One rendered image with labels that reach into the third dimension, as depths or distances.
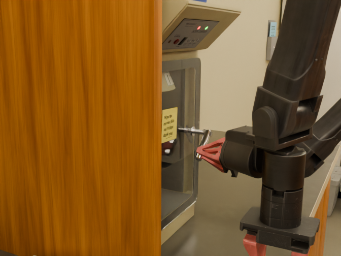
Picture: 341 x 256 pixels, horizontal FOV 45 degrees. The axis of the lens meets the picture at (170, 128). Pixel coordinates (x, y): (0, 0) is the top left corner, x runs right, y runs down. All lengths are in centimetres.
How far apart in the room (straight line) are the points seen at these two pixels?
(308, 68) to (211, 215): 77
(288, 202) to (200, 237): 54
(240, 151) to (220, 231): 55
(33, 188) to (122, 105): 31
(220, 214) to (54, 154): 55
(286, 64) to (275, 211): 20
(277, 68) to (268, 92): 3
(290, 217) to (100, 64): 42
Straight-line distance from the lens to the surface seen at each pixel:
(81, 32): 81
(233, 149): 63
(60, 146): 88
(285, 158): 57
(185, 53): 105
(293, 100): 54
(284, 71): 54
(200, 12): 86
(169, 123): 96
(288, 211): 60
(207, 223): 118
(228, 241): 110
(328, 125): 94
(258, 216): 64
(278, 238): 61
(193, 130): 109
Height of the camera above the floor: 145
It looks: 13 degrees down
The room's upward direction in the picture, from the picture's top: 1 degrees clockwise
